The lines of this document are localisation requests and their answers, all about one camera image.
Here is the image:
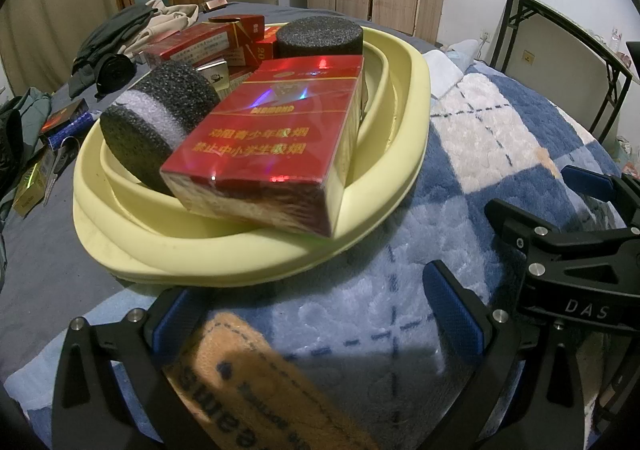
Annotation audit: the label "long red cigarette carton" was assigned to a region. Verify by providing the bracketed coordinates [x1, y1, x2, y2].
[142, 24, 241, 68]

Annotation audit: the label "dark red box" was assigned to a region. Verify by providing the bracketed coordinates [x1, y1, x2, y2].
[40, 98, 90, 135]

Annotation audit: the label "large red cigarette carton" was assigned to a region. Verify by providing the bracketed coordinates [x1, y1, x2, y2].
[160, 54, 366, 237]

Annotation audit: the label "pale patterned cigarette pack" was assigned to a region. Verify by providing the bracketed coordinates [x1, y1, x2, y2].
[197, 58, 231, 101]

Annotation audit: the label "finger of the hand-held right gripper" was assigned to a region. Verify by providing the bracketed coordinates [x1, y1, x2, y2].
[485, 199, 640, 281]
[560, 164, 640, 231]

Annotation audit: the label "blue checkered blanket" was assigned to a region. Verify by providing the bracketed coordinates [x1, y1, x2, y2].
[5, 74, 640, 450]

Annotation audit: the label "glassware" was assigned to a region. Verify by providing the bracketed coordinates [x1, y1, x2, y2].
[594, 27, 640, 66]

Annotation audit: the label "green clothing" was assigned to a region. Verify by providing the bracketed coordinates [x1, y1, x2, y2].
[0, 87, 54, 221]

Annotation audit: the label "scissors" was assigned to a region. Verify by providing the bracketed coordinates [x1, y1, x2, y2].
[42, 137, 82, 207]

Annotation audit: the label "blue packet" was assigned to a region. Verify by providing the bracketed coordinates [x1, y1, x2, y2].
[47, 111, 104, 149]

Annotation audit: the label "yellow pack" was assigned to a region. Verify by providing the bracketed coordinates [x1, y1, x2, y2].
[12, 165, 52, 219]

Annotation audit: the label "yellow plastic basin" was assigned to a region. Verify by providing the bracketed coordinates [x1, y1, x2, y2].
[71, 22, 432, 288]

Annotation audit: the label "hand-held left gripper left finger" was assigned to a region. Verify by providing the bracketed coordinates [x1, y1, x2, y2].
[51, 287, 216, 450]

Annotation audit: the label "black foam cylinder white stripe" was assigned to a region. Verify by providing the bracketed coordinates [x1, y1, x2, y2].
[99, 60, 221, 195]

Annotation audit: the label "pale blue cloth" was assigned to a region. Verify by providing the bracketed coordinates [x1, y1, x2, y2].
[424, 38, 482, 99]

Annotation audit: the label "beige clothing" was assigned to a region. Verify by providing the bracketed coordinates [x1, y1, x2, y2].
[125, 0, 202, 56]

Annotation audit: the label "black folding table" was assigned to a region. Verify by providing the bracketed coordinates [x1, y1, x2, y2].
[489, 0, 640, 143]

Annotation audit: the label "dark clothing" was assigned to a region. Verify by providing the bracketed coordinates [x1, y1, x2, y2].
[69, 4, 167, 99]

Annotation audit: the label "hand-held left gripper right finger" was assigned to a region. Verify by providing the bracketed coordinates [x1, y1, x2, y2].
[422, 260, 587, 450]

